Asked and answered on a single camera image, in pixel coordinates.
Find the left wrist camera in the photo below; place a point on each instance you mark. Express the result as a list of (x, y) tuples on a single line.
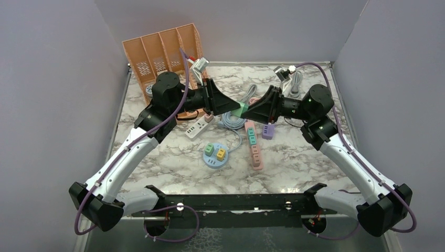
[(198, 67)]

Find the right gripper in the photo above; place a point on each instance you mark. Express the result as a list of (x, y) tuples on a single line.
[(267, 108)]

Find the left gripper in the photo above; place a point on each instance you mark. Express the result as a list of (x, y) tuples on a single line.
[(215, 102)]

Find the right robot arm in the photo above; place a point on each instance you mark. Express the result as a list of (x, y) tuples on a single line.
[(380, 204)]

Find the round blue power strip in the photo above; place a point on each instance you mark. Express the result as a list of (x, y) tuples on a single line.
[(211, 161)]

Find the teal usb charger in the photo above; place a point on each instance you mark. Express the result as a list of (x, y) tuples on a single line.
[(250, 132), (252, 140)]

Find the round tin in organizer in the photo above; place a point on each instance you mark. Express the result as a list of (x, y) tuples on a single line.
[(148, 91)]

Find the purple power strip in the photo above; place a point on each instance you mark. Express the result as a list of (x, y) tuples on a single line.
[(268, 131)]

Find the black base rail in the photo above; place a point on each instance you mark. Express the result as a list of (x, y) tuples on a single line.
[(233, 210)]

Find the yellow usb charger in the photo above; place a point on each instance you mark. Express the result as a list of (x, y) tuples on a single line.
[(221, 154)]

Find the pink usb charger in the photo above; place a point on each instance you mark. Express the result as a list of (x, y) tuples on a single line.
[(208, 118), (256, 160), (254, 150)]

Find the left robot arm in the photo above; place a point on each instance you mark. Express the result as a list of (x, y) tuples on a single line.
[(99, 198)]

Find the white power strip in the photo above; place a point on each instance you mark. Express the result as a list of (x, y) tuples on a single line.
[(199, 127)]

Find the green usb charger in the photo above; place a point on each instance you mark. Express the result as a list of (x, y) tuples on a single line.
[(209, 149)]

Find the orange desk file organizer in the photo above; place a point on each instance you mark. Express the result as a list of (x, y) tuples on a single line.
[(153, 54)]

